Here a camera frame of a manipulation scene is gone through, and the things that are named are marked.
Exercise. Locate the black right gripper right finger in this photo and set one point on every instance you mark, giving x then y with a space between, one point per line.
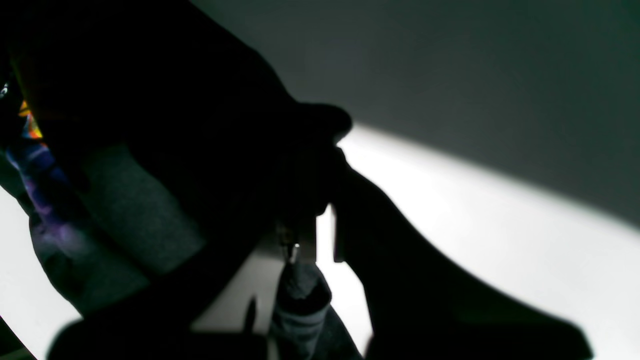
423 306

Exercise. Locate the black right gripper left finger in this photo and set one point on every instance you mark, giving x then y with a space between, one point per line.
218 305

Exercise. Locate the black printed t-shirt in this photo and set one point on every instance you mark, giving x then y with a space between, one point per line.
144 132

